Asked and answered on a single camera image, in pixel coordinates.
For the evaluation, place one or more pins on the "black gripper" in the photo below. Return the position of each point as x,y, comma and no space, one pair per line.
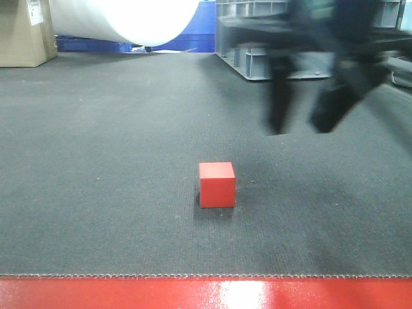
322,32

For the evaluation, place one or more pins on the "red magnetic cube block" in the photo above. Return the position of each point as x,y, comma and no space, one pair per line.
217,185

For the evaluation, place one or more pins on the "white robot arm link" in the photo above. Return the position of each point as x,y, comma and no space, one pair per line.
145,23

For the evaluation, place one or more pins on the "grey plastic crate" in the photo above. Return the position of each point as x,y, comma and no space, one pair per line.
257,42

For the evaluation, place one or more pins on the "red metal table edge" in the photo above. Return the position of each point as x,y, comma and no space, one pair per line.
206,292

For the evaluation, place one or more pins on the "dark grey table mat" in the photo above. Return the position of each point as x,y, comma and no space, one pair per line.
100,174

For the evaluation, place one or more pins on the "cardboard box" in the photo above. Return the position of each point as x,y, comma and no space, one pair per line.
27,35

